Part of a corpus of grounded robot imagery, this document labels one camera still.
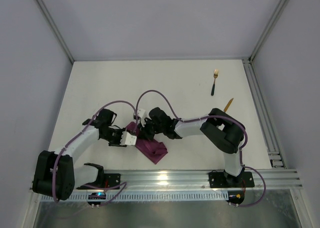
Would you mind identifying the purple satin napkin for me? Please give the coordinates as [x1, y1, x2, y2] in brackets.
[134, 124, 168, 165]

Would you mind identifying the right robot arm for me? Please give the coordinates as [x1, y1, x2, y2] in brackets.
[138, 107, 248, 187]

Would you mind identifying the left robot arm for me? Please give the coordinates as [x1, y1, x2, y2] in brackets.
[32, 109, 128, 201]

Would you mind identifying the left controller board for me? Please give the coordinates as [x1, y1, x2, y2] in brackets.
[87, 191, 106, 208]

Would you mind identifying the controller board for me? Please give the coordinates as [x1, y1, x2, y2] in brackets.
[226, 190, 245, 207]
[87, 191, 106, 208]

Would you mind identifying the gold fork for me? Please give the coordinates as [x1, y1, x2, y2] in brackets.
[210, 69, 219, 96]

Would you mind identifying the right controller board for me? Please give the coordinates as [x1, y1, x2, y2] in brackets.
[226, 190, 245, 207]

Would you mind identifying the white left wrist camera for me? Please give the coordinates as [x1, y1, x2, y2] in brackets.
[120, 131, 137, 146]

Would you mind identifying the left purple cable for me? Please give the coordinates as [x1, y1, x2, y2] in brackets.
[51, 100, 138, 208]

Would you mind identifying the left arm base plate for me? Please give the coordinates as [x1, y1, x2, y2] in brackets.
[76, 173, 121, 190]

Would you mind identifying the front aluminium rail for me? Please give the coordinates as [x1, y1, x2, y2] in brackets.
[28, 169, 304, 193]

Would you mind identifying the aluminium rail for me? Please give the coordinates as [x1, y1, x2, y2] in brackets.
[28, 169, 304, 193]
[242, 58, 287, 169]

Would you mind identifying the black handled gold knife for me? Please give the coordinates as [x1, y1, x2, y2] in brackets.
[223, 98, 234, 113]

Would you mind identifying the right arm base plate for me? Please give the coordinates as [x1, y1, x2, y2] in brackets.
[208, 171, 255, 188]

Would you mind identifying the slotted cable duct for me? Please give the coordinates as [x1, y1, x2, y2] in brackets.
[39, 190, 230, 203]

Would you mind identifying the right aluminium rail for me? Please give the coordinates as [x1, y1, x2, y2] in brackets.
[242, 58, 287, 169]

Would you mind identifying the left frame post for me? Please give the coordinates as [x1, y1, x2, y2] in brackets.
[34, 0, 75, 64]

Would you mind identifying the frame post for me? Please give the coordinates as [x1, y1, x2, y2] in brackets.
[34, 0, 75, 64]
[248, 0, 290, 63]

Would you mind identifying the right frame post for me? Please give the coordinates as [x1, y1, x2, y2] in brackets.
[248, 0, 290, 63]

